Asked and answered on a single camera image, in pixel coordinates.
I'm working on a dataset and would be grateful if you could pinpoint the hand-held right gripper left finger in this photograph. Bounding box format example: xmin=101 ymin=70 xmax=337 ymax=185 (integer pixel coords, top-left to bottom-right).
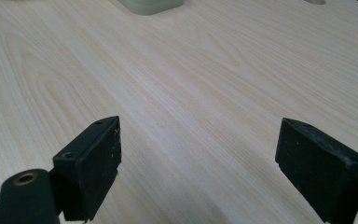
xmin=52 ymin=115 xmax=122 ymax=222

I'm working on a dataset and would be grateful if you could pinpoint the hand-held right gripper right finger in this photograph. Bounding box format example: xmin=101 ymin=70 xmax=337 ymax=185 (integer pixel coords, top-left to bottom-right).
xmin=274 ymin=117 xmax=358 ymax=224

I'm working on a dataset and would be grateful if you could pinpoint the pale green plastic container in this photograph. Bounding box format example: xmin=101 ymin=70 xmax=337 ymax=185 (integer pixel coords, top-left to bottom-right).
xmin=117 ymin=0 xmax=185 ymax=16

